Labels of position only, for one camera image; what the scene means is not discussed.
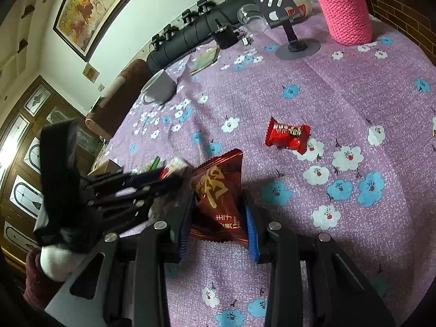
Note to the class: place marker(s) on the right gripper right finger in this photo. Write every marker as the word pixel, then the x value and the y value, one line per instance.
pixel 269 242

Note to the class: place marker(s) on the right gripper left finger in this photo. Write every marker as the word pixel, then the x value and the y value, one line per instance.
pixel 163 242

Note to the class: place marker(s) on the dark red triangular snack packet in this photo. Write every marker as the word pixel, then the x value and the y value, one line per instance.
pixel 219 211

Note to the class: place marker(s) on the green candy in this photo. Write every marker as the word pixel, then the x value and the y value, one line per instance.
pixel 151 166

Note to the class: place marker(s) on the small red candy packet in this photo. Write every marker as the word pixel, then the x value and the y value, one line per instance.
pixel 289 137

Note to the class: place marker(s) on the white gloved left hand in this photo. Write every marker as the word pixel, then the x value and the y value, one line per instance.
pixel 58 262

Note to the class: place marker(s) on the cardboard tray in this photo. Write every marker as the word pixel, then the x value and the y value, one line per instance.
pixel 107 167

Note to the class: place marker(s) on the wooden glass door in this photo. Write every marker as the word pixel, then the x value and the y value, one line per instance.
pixel 21 195

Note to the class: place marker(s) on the purple floral tablecloth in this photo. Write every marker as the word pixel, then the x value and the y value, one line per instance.
pixel 341 142

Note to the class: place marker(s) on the brown armchair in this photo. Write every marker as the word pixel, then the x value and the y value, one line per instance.
pixel 110 109

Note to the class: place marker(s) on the white mug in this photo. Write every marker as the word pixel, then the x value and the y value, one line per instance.
pixel 159 89

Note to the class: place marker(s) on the small green booklet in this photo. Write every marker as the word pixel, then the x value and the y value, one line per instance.
pixel 204 60

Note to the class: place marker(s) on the framed horse painting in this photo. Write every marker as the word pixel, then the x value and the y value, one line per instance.
pixel 81 24

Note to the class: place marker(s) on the small black container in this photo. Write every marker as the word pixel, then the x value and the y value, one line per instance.
pixel 226 34

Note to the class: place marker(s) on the clear plastic cup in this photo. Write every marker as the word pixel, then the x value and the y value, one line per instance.
pixel 251 16

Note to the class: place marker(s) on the black leather sofa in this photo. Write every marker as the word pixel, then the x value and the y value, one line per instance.
pixel 194 34

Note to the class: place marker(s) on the white jar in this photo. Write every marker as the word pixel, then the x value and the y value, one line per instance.
pixel 305 9

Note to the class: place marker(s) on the grey phone stand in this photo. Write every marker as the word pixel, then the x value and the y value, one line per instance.
pixel 280 13

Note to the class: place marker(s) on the pink knitted bottle sleeve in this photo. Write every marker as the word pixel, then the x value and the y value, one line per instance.
pixel 348 21

